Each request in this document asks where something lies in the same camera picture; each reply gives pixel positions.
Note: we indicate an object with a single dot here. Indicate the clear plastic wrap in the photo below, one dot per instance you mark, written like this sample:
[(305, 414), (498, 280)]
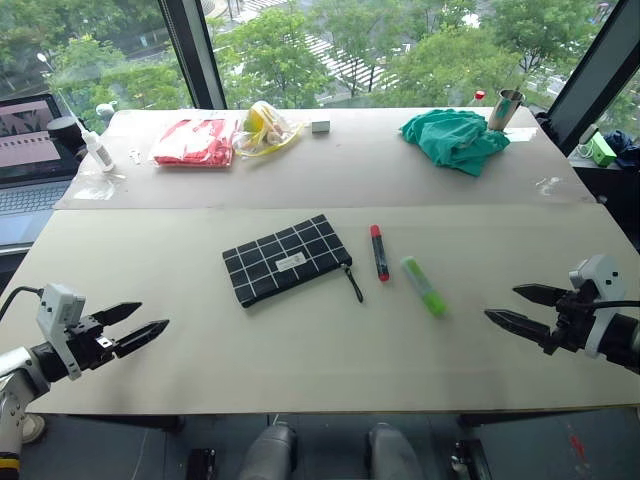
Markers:
[(97, 182)]

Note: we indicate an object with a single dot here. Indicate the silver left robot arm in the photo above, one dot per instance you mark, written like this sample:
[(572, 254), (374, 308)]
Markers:
[(15, 372)]

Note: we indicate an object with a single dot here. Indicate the green highlighter pen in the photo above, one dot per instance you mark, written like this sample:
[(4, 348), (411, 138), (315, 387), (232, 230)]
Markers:
[(424, 286)]

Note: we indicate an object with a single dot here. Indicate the red white packaged cloth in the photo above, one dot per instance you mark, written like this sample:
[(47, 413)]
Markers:
[(195, 144)]

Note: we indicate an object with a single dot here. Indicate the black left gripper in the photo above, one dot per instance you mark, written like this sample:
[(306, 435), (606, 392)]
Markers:
[(86, 341)]

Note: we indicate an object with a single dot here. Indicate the grey rounded robot leg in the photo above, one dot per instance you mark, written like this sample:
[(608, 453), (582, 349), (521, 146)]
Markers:
[(267, 450)]

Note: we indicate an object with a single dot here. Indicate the green white small device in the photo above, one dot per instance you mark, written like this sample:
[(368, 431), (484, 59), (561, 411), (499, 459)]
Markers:
[(599, 148)]

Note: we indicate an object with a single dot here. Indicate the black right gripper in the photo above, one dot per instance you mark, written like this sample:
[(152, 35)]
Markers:
[(572, 320)]

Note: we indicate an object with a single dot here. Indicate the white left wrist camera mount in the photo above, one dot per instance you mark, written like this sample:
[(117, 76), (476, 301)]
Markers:
[(59, 312)]

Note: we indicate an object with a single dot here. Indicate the white sneaker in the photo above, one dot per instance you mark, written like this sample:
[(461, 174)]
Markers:
[(32, 427)]

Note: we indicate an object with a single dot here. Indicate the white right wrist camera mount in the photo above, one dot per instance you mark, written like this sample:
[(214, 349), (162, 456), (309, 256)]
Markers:
[(602, 280)]

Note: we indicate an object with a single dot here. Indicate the clear bag with yellow items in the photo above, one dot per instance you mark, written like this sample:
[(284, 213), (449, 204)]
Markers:
[(265, 131)]

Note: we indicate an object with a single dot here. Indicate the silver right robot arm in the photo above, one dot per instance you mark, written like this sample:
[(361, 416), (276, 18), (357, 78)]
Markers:
[(625, 340)]

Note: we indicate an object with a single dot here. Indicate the white squeeze bottle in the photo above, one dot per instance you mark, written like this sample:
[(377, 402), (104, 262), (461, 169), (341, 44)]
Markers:
[(95, 146)]

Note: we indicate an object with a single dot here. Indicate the stainless steel cup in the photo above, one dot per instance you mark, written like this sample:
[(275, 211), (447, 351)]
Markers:
[(506, 110)]

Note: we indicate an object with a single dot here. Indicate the red marker pen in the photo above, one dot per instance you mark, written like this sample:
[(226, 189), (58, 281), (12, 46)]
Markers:
[(379, 252)]

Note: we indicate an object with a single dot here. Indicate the green crumpled cloth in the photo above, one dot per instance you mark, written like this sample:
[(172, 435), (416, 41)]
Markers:
[(452, 140)]

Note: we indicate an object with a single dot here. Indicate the black white grid pencil case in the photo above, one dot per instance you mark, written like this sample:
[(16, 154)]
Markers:
[(286, 260)]

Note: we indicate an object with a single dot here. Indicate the grey laptop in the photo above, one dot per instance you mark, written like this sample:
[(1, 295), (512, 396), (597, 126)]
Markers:
[(27, 160)]

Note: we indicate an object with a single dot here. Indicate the small grey white box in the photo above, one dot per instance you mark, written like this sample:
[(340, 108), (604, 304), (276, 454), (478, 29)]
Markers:
[(320, 126)]

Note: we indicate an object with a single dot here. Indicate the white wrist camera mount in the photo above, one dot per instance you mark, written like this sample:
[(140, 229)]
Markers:
[(602, 280), (59, 312)]

